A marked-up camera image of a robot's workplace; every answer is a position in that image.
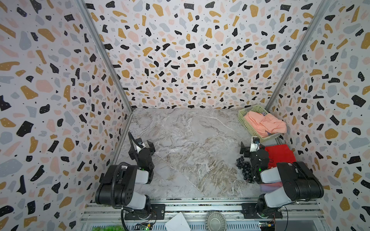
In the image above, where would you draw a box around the pink graphic t-shirt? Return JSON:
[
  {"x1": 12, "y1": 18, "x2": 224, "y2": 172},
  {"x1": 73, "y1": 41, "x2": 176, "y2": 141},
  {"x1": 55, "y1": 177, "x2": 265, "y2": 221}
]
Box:
[{"x1": 244, "y1": 111, "x2": 287, "y2": 138}]

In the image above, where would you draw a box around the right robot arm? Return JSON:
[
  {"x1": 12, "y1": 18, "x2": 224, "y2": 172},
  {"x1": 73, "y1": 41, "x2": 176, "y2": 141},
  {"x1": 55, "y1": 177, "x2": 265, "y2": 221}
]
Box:
[{"x1": 237, "y1": 138, "x2": 324, "y2": 218}]

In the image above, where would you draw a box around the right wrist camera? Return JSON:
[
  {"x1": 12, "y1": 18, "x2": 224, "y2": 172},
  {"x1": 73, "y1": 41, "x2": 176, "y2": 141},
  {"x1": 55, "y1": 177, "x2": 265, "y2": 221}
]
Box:
[{"x1": 250, "y1": 136, "x2": 260, "y2": 152}]

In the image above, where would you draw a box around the aluminium rail frame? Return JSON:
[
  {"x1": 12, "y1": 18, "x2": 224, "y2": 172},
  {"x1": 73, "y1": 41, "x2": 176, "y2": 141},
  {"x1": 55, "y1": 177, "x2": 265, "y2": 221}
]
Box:
[{"x1": 79, "y1": 197, "x2": 330, "y2": 231}]

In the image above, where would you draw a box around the green plastic basket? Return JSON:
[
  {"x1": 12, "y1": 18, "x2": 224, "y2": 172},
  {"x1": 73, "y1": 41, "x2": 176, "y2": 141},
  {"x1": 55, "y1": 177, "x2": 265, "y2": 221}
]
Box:
[{"x1": 238, "y1": 105, "x2": 287, "y2": 141}]

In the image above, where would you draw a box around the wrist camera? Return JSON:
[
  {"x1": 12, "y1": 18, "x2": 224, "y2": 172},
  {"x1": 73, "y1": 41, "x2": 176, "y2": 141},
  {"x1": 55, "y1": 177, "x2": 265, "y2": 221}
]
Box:
[
  {"x1": 135, "y1": 138, "x2": 145, "y2": 153},
  {"x1": 250, "y1": 136, "x2": 260, "y2": 152}
]

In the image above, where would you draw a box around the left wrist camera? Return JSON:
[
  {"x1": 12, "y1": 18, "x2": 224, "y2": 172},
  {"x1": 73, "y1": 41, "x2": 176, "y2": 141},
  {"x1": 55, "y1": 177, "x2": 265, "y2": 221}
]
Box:
[{"x1": 135, "y1": 138, "x2": 145, "y2": 153}]

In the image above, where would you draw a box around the circuit board with wires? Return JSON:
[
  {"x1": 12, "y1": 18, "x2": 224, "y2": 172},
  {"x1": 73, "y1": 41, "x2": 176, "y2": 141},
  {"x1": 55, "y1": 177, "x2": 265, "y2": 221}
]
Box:
[{"x1": 133, "y1": 222, "x2": 153, "y2": 231}]

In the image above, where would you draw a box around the folded red t-shirt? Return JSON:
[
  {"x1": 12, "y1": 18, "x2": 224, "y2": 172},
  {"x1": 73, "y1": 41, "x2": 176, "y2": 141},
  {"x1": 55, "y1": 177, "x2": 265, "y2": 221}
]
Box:
[{"x1": 265, "y1": 144, "x2": 296, "y2": 168}]

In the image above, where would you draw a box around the grey ribbed plate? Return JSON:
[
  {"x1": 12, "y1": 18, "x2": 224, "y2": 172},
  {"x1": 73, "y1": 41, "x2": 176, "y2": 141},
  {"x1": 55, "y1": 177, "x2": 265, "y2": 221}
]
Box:
[{"x1": 205, "y1": 211, "x2": 227, "y2": 231}]

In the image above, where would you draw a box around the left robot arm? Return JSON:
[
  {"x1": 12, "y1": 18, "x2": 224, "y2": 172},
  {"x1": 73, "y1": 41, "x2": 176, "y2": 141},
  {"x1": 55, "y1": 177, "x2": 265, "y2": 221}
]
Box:
[{"x1": 95, "y1": 139, "x2": 156, "y2": 219}]

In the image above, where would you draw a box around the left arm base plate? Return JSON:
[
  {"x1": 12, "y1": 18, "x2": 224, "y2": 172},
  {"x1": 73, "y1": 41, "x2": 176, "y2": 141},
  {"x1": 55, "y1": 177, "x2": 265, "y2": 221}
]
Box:
[{"x1": 124, "y1": 204, "x2": 166, "y2": 221}]

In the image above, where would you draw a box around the green artificial grass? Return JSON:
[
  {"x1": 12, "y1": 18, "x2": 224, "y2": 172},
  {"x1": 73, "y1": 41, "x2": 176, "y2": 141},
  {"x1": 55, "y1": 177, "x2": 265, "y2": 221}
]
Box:
[{"x1": 92, "y1": 226, "x2": 126, "y2": 231}]

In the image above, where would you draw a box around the white paper sheet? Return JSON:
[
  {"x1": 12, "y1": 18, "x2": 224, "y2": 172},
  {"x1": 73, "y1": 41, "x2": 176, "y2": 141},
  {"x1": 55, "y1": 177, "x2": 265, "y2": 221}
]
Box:
[{"x1": 165, "y1": 212, "x2": 191, "y2": 231}]

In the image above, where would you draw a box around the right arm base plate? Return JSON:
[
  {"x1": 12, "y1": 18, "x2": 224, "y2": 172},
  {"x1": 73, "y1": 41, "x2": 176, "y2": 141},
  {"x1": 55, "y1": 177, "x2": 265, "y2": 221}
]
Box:
[{"x1": 241, "y1": 203, "x2": 283, "y2": 219}]

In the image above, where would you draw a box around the black grape bunch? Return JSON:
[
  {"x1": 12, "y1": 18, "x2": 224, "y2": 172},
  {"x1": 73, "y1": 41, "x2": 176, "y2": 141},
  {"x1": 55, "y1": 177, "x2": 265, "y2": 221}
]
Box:
[{"x1": 236, "y1": 157, "x2": 255, "y2": 184}]

